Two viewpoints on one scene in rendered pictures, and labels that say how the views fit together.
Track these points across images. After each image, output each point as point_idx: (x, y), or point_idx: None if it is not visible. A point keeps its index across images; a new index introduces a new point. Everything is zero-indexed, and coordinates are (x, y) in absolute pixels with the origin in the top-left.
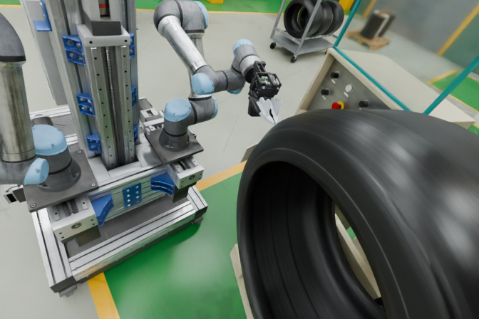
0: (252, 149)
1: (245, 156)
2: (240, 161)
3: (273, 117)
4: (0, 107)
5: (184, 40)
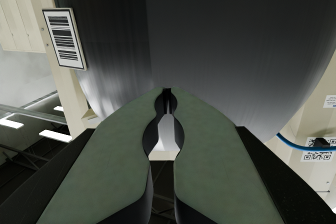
0: (74, 53)
1: (56, 34)
2: (43, 13)
3: (173, 117)
4: None
5: None
